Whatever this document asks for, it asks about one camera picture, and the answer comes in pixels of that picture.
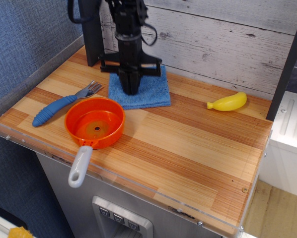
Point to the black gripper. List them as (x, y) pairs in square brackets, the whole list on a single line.
[(130, 63)]

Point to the blue microfiber rag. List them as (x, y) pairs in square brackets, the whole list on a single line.
[(153, 91)]

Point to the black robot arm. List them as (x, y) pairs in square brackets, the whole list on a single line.
[(129, 17)]

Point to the clear acrylic table guard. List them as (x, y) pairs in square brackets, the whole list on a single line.
[(199, 164)]

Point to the yellow toy banana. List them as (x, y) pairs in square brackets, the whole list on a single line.
[(229, 103)]

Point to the grey toy fridge cabinet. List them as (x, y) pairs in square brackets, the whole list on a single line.
[(76, 204)]

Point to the silver dispenser button panel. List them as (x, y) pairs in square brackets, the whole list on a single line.
[(117, 222)]

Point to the white toy sink unit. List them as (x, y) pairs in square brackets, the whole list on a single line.
[(279, 164)]

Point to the yellow object bottom left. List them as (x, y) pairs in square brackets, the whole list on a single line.
[(19, 232)]

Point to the fork with blue handle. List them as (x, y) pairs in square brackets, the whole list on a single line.
[(50, 110)]

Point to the orange toy pan grey handle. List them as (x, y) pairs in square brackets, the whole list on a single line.
[(92, 124)]

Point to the dark left vertical post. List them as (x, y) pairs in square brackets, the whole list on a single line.
[(92, 31)]

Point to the dark vertical post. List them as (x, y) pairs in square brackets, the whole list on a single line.
[(284, 80), (92, 31)]

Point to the dark right vertical post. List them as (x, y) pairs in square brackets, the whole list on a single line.
[(284, 80)]

